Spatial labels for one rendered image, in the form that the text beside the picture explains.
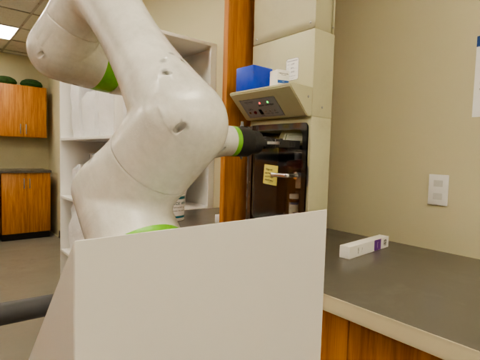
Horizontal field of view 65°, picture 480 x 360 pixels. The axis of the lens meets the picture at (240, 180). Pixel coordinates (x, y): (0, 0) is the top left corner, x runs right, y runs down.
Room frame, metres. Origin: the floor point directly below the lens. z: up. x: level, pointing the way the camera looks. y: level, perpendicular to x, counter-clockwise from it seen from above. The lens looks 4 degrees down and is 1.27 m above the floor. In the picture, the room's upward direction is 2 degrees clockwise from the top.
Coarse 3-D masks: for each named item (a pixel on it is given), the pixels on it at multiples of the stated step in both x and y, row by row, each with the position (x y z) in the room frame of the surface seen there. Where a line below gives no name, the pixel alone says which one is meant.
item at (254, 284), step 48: (96, 240) 0.29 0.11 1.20; (144, 240) 0.32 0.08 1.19; (192, 240) 0.35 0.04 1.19; (240, 240) 0.39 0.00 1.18; (288, 240) 0.44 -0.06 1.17; (96, 288) 0.29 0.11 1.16; (144, 288) 0.32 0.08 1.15; (192, 288) 0.35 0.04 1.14; (240, 288) 0.39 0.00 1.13; (288, 288) 0.44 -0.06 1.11; (48, 336) 0.33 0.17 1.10; (96, 336) 0.29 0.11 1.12; (144, 336) 0.32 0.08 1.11; (192, 336) 0.35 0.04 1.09; (240, 336) 0.39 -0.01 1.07; (288, 336) 0.44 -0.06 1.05
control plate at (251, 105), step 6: (270, 96) 1.33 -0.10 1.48; (240, 102) 1.47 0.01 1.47; (246, 102) 1.44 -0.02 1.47; (252, 102) 1.42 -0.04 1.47; (258, 102) 1.40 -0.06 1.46; (264, 102) 1.38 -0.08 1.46; (270, 102) 1.36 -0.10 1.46; (276, 102) 1.34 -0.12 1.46; (246, 108) 1.47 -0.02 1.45; (252, 108) 1.45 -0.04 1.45; (258, 108) 1.43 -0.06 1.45; (264, 108) 1.40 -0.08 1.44; (270, 108) 1.38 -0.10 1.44; (276, 108) 1.36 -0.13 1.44; (252, 114) 1.48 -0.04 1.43; (258, 114) 1.46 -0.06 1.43; (264, 114) 1.43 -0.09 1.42; (270, 114) 1.41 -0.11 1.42; (276, 114) 1.39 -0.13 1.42; (282, 114) 1.37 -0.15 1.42
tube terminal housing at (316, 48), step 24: (264, 48) 1.50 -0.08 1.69; (288, 48) 1.40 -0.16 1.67; (312, 48) 1.32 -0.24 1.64; (312, 72) 1.31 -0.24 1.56; (312, 96) 1.31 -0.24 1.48; (264, 120) 1.49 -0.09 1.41; (288, 120) 1.39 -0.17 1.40; (312, 120) 1.31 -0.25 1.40; (312, 144) 1.31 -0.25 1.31; (312, 168) 1.32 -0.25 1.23; (312, 192) 1.32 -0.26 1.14
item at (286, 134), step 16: (256, 128) 1.51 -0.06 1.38; (272, 128) 1.44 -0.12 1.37; (288, 128) 1.37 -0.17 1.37; (304, 128) 1.31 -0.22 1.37; (304, 144) 1.31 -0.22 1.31; (256, 160) 1.50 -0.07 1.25; (272, 160) 1.43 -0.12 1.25; (288, 160) 1.37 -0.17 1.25; (304, 160) 1.31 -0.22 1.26; (256, 176) 1.50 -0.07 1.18; (304, 176) 1.31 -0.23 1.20; (256, 192) 1.50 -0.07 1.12; (272, 192) 1.43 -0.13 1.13; (288, 192) 1.37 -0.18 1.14; (304, 192) 1.31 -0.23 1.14; (256, 208) 1.49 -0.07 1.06; (272, 208) 1.43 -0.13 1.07; (288, 208) 1.36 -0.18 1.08; (304, 208) 1.31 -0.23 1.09
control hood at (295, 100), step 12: (288, 84) 1.24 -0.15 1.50; (300, 84) 1.27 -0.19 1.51; (240, 96) 1.44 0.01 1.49; (252, 96) 1.40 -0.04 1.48; (264, 96) 1.36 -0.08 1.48; (276, 96) 1.32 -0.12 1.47; (288, 96) 1.28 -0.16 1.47; (300, 96) 1.27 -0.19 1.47; (240, 108) 1.50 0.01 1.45; (288, 108) 1.32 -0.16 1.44; (300, 108) 1.29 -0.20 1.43; (252, 120) 1.53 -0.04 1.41
